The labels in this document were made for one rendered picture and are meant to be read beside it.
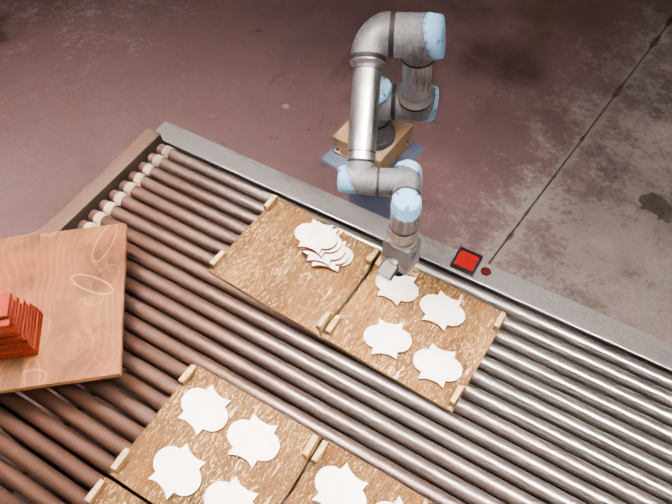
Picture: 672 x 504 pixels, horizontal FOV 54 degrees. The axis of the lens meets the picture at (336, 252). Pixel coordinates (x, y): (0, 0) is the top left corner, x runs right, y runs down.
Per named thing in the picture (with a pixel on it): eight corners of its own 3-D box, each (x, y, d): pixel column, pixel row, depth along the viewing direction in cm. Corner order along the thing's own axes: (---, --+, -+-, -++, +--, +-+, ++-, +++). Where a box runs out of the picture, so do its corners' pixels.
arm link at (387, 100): (357, 101, 226) (356, 71, 214) (396, 103, 224) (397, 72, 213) (354, 127, 219) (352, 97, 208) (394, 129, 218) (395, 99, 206)
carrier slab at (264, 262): (276, 199, 218) (276, 196, 217) (382, 254, 204) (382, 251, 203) (208, 272, 201) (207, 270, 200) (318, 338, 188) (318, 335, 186)
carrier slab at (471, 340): (384, 255, 204) (385, 252, 203) (506, 317, 191) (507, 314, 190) (322, 339, 187) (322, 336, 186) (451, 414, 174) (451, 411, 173)
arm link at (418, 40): (393, 92, 223) (391, 1, 169) (437, 94, 221) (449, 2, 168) (390, 126, 220) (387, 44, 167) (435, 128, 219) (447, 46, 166)
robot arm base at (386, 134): (363, 114, 236) (362, 94, 227) (402, 126, 231) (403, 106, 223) (345, 144, 228) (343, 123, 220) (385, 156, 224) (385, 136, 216)
